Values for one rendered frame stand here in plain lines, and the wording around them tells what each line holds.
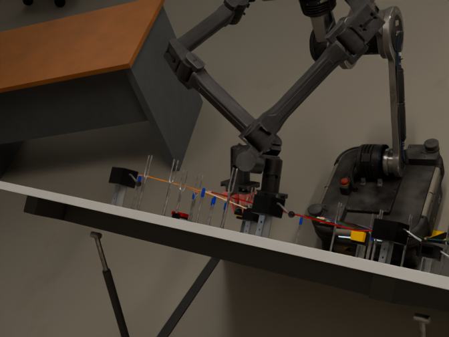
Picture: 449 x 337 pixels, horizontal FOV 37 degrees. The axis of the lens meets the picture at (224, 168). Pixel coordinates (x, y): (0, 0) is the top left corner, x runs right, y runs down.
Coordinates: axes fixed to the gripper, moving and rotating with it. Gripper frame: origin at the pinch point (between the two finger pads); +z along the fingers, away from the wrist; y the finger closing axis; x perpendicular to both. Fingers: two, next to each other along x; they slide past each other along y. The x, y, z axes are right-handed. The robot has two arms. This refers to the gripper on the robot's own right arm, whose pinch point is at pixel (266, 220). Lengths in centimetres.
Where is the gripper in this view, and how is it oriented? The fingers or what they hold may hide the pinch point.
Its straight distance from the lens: 212.8
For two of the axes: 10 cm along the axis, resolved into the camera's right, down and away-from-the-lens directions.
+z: -1.2, 9.9, 0.4
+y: 7.8, 1.2, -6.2
